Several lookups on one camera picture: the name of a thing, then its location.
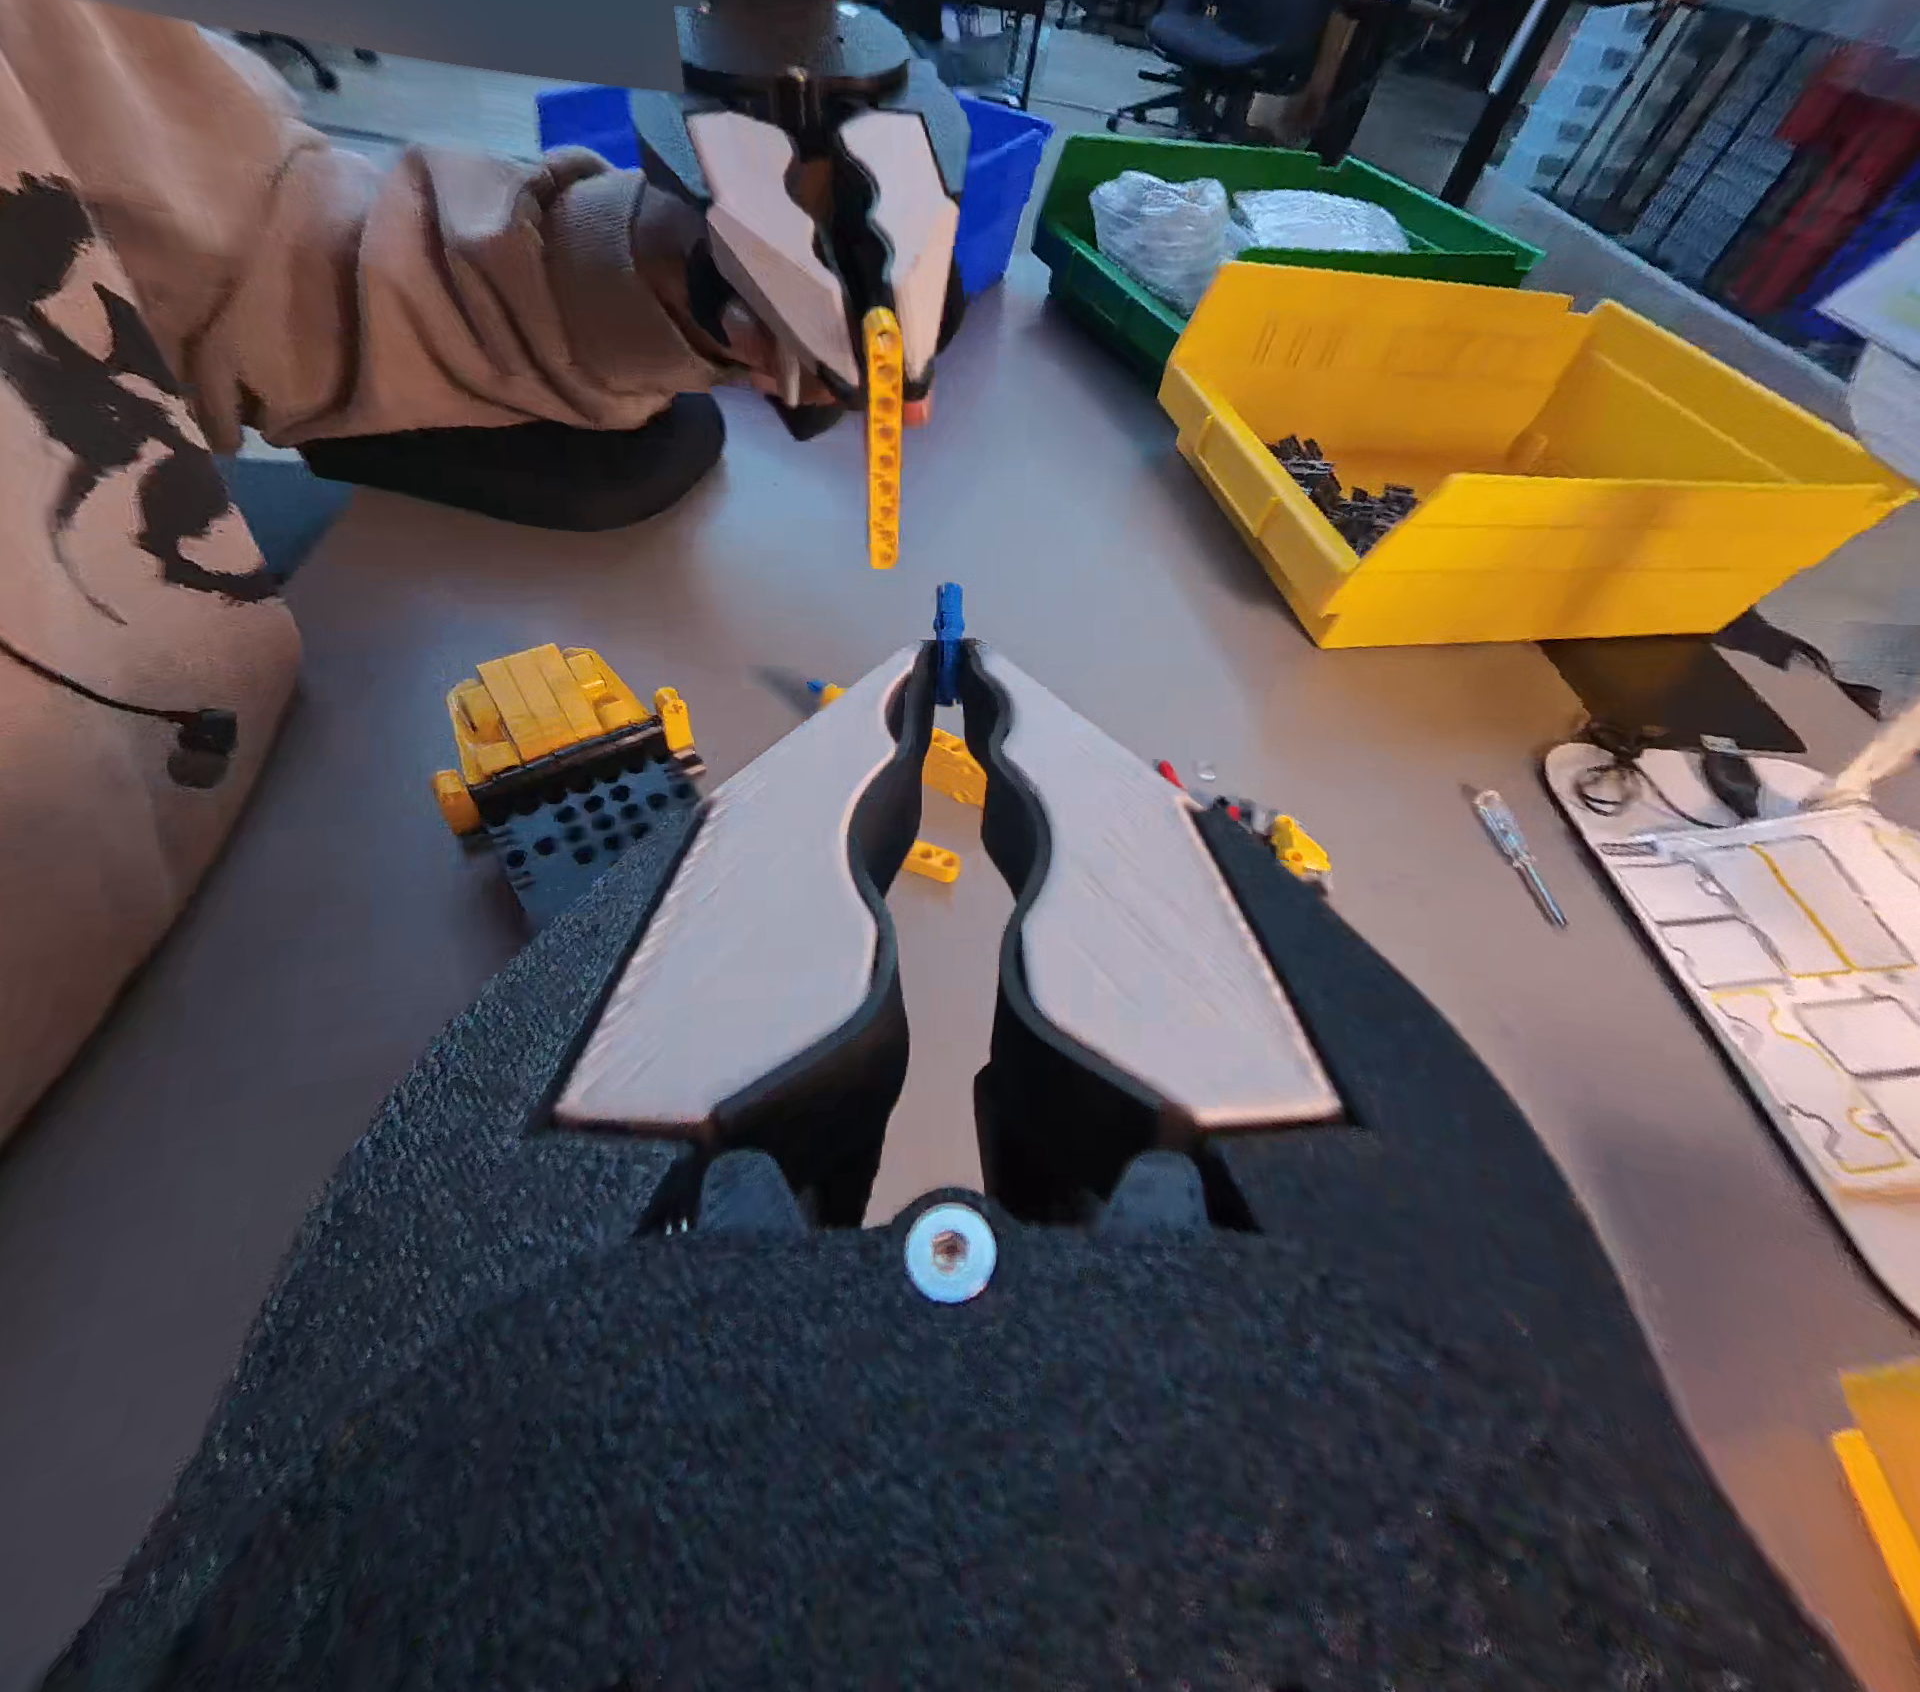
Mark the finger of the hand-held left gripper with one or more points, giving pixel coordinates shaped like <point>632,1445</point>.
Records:
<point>765,220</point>
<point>918,207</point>

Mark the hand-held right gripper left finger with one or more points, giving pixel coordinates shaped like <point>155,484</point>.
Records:
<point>732,957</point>

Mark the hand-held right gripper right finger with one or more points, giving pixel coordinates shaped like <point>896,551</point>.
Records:
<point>1155,957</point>

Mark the pile of small building parts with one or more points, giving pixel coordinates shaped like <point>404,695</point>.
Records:
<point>1297,845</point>

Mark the long yellow building beam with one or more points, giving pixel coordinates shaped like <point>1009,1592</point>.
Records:
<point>884,447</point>

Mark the blue building pin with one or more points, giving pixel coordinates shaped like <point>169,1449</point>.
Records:
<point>951,641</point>

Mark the yellow plastic bin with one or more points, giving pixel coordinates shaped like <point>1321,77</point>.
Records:
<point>1572,565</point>
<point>1883,1464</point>

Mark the person's left forearm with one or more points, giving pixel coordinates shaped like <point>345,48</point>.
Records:
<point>448,281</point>

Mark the grey desk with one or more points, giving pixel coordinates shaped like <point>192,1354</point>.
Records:
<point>1125,555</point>

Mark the black desk mat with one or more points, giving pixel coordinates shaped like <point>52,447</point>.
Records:
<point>1664,684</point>

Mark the person's left hand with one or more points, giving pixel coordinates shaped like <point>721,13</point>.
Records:
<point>755,329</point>

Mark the blue plastic bin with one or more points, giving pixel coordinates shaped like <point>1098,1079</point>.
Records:
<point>996,195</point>

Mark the green plastic bin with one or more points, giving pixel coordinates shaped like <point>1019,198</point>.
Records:
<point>1110,322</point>

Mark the crumpled clear plastic bag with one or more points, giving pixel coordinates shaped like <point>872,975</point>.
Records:
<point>1161,237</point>

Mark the yellow black toy robot body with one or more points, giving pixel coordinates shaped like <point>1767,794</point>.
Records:
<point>552,733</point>

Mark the flat clear plastic bag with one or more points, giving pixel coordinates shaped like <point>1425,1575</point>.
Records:
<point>1321,220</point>

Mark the heap of black building parts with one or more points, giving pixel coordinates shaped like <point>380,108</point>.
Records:
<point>1341,501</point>

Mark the white printed mat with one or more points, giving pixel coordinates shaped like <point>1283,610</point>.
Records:
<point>1770,975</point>

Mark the person's beige sweatshirt torso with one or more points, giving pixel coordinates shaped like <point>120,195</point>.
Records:
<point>89,821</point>

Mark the grey drawer rack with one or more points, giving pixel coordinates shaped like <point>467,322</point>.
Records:
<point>1727,162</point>

